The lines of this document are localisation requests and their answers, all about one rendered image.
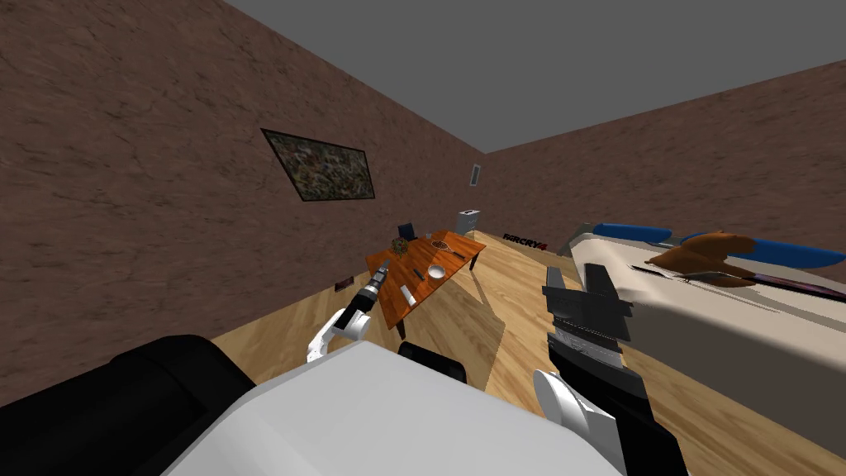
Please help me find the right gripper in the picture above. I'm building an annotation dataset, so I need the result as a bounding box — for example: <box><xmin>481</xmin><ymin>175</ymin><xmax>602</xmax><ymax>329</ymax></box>
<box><xmin>541</xmin><ymin>262</ymin><xmax>635</xmax><ymax>346</ymax></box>

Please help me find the orange wooden table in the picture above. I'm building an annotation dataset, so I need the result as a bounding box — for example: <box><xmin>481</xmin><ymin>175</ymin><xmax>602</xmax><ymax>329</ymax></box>
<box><xmin>365</xmin><ymin>229</ymin><xmax>488</xmax><ymax>341</ymax></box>

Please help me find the black and red poster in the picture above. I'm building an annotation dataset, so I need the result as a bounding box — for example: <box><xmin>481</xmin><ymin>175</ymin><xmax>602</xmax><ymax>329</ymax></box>
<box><xmin>501</xmin><ymin>231</ymin><xmax>549</xmax><ymax>252</ymax></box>

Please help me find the white bed with blue pillows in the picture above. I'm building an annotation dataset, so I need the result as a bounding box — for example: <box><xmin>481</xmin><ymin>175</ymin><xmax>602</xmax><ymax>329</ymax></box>
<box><xmin>557</xmin><ymin>221</ymin><xmax>846</xmax><ymax>459</ymax></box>

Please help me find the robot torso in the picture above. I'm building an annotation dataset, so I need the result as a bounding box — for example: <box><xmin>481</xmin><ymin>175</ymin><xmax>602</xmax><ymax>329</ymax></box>
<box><xmin>160</xmin><ymin>340</ymin><xmax>625</xmax><ymax>476</ymax></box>

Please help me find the dark framed wall picture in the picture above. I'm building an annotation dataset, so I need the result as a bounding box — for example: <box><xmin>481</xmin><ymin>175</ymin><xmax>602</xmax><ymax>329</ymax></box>
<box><xmin>260</xmin><ymin>128</ymin><xmax>377</xmax><ymax>202</ymax></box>

